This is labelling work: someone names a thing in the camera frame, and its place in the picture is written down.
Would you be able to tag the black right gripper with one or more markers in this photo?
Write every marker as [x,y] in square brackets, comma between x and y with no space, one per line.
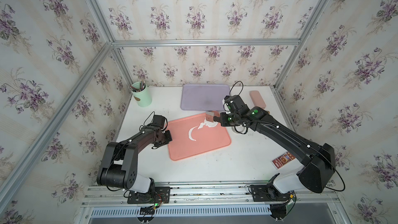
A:
[223,123]

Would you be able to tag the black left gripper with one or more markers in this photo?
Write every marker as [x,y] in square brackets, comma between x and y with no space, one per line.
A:
[168,138]

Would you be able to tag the pink plastic tray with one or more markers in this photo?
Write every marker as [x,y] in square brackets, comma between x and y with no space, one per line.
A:
[181,147]

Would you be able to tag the black handled metal scraper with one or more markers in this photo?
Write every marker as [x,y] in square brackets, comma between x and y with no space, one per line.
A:
[212,116]

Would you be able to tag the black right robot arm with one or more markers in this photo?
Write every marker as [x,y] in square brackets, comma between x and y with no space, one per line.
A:
[317,161]

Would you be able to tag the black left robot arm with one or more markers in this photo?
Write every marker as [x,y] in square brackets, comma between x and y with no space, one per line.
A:
[119,165]

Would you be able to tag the white dough trimming scrap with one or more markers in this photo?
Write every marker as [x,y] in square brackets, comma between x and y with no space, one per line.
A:
[201,130]

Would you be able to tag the pink rectangular case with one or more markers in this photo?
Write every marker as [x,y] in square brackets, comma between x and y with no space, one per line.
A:
[257,99]

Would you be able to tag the purple plastic tray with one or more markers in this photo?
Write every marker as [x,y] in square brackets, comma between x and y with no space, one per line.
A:
[203,97]

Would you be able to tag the green utensil cup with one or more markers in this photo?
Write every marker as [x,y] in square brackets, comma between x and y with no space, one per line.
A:
[141,93]

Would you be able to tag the red card packet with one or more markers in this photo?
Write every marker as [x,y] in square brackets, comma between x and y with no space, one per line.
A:
[283,160]

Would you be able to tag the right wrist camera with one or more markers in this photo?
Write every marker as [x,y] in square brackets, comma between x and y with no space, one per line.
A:
[229,104]

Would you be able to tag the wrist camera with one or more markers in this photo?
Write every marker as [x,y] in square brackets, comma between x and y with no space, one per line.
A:
[229,104]
[158,121]

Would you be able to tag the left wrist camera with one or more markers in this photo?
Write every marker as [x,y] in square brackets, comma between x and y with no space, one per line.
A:
[158,121]

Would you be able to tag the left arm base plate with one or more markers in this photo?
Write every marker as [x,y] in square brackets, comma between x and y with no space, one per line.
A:
[157,196]

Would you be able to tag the aluminium frame rail front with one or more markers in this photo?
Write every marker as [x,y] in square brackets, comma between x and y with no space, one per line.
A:
[205,193]

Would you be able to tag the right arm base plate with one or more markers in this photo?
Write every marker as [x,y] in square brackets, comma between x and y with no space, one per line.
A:
[268,192]

